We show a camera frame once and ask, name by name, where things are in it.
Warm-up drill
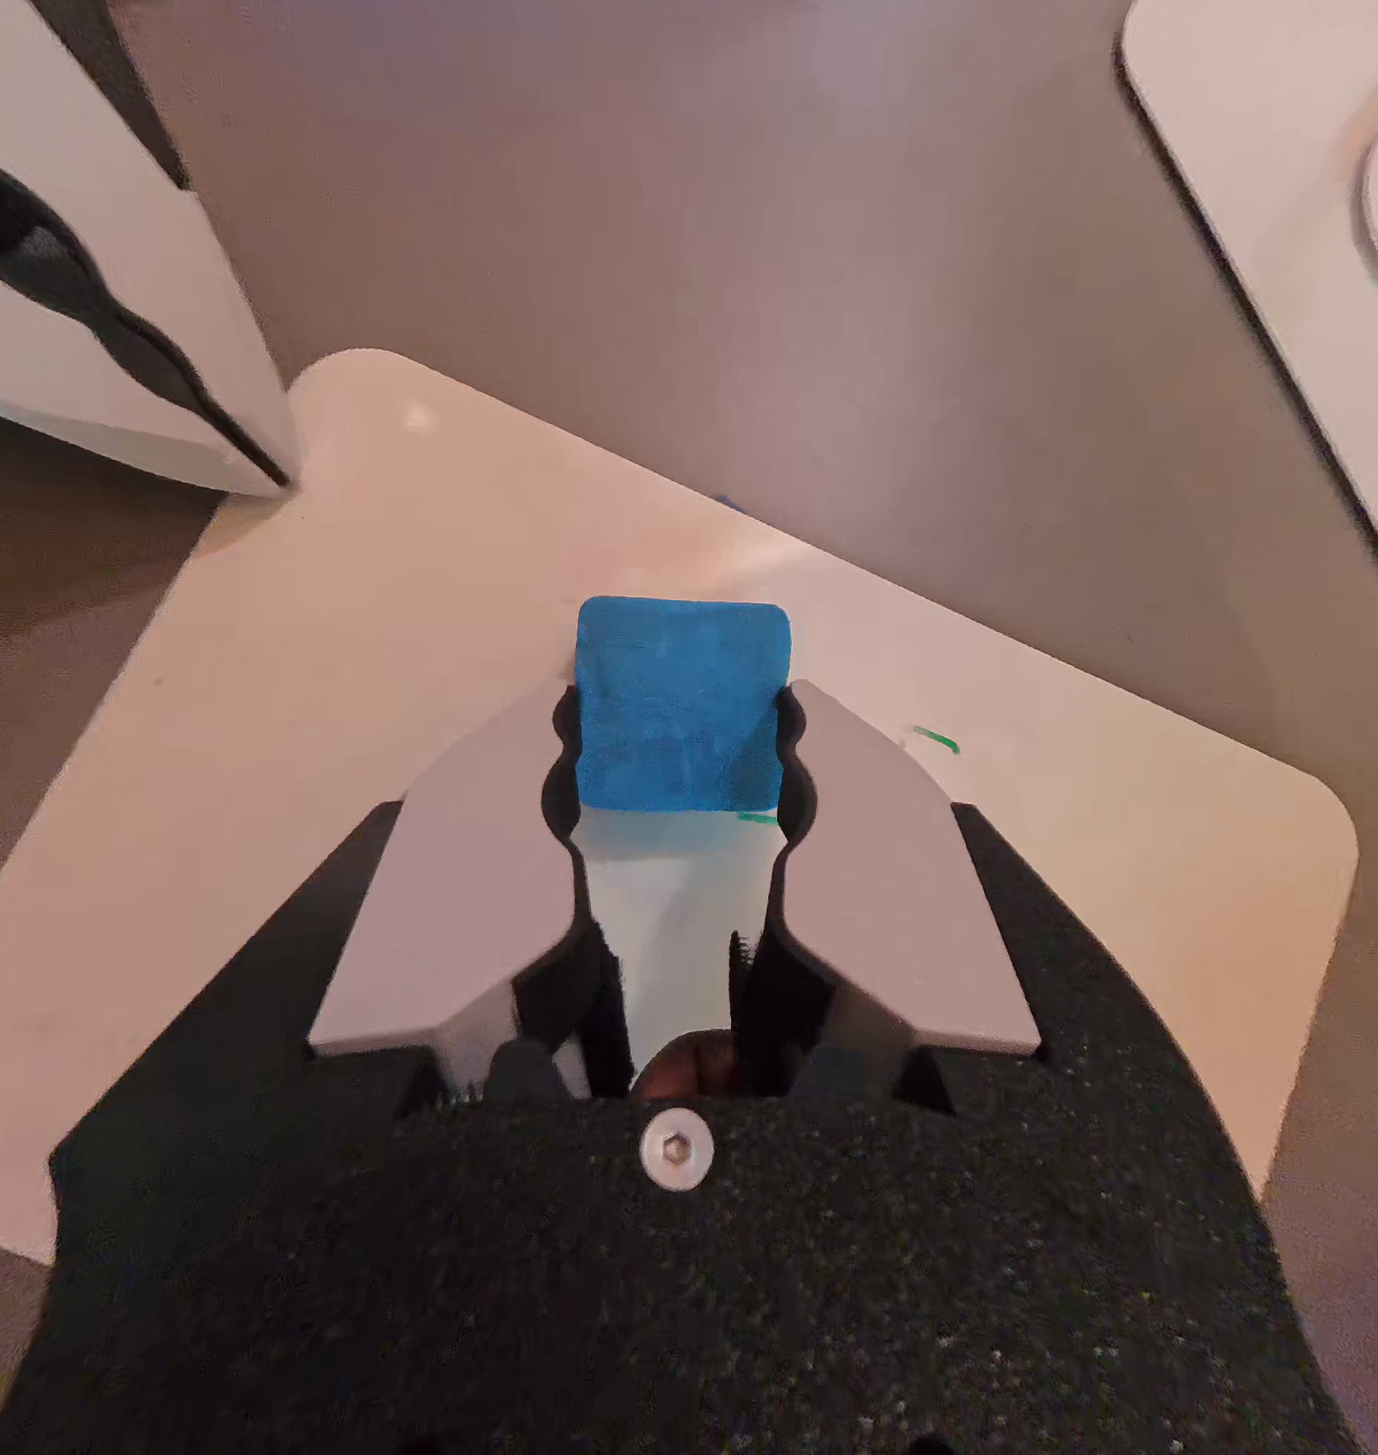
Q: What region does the blue whiteboard eraser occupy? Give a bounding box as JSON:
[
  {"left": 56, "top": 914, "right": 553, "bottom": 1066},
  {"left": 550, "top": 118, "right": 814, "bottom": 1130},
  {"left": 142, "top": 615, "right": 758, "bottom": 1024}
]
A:
[{"left": 572, "top": 594, "right": 795, "bottom": 818}]

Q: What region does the white flat panel dark edge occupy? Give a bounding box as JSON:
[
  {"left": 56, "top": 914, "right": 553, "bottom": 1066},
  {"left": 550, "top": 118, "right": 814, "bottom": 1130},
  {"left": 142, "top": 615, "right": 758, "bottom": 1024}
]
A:
[{"left": 1117, "top": 0, "right": 1378, "bottom": 594}]

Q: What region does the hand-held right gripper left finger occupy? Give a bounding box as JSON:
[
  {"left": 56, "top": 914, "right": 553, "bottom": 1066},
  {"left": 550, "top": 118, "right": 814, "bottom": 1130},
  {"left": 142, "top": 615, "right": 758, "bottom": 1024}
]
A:
[{"left": 305, "top": 677, "right": 628, "bottom": 1099}]

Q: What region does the small white whiteboard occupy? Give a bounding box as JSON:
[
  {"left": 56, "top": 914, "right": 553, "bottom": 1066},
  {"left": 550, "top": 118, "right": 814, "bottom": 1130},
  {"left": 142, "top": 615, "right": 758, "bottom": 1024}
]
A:
[{"left": 0, "top": 346, "right": 1362, "bottom": 1267}]

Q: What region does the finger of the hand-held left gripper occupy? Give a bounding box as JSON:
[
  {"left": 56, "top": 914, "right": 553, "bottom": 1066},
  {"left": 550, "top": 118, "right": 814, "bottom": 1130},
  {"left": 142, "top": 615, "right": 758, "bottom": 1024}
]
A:
[
  {"left": 0, "top": 232, "right": 294, "bottom": 500},
  {"left": 0, "top": 0, "right": 296, "bottom": 488}
]

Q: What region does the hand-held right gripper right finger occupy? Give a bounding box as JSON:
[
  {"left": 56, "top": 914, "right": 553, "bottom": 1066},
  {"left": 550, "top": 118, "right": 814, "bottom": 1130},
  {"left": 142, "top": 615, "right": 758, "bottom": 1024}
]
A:
[{"left": 727, "top": 677, "right": 1042, "bottom": 1099}]

